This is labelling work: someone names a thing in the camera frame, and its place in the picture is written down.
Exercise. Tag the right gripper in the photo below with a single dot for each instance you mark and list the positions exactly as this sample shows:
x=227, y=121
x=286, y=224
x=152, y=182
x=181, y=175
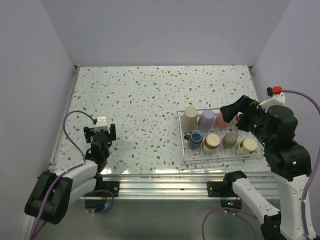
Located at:
x=244, y=104

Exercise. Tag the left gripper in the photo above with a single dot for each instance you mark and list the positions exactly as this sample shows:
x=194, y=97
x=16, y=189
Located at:
x=88, y=133

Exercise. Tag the steel cup brown base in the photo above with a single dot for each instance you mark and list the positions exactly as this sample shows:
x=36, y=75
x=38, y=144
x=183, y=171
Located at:
x=236, y=120

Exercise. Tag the pink plastic cup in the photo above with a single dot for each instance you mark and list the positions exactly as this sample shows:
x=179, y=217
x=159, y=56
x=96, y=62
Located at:
x=219, y=122

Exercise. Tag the small steel mug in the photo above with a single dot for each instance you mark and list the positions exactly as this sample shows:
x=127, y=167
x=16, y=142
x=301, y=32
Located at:
x=229, y=140

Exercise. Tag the lilac plastic cup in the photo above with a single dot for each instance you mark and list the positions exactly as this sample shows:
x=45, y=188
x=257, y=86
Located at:
x=206, y=120

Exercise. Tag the cream metal cup brown band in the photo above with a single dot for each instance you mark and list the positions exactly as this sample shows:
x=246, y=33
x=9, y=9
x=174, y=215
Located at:
x=246, y=147

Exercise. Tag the steel cup front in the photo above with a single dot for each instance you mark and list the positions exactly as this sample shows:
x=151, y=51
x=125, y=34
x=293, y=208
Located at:
x=211, y=143

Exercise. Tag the beige plastic cup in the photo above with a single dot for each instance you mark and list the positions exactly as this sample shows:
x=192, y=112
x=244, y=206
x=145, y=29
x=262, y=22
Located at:
x=189, y=119

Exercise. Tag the dark blue mug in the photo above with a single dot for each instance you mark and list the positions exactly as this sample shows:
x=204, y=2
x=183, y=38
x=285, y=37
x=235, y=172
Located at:
x=194, y=140

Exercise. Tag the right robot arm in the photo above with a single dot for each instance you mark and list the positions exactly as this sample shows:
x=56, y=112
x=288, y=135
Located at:
x=273, y=124

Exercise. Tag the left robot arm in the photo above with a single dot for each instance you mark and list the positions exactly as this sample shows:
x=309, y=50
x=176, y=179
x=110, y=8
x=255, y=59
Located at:
x=54, y=192

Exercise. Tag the clear acrylic dish rack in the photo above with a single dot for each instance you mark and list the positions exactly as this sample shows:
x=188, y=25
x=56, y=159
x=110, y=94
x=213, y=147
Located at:
x=222, y=154

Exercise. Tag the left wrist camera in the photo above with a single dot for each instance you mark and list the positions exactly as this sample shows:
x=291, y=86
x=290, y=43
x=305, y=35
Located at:
x=101, y=124

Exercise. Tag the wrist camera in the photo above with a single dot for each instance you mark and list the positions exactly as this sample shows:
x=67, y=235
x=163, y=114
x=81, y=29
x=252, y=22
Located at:
x=101, y=124
x=276, y=97

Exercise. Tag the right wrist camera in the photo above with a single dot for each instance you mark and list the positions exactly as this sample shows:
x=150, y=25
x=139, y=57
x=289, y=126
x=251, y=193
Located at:
x=276, y=97

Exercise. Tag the aluminium rail frame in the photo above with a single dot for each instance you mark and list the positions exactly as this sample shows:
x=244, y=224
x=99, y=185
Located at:
x=142, y=102

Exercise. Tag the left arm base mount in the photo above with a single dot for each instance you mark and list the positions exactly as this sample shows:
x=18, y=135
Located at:
x=102, y=198

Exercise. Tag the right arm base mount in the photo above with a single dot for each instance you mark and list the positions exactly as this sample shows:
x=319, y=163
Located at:
x=224, y=190

